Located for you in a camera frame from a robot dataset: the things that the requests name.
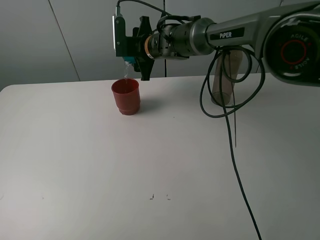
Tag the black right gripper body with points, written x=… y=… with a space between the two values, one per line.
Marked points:
x=136 y=48

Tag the teal translucent plastic cup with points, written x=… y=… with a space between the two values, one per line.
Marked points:
x=129 y=61

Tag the smoky brown plastic bottle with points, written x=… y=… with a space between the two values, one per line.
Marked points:
x=222 y=88

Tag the red plastic cup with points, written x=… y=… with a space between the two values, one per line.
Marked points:
x=127 y=96

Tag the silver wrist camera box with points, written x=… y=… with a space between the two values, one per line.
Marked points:
x=119 y=33

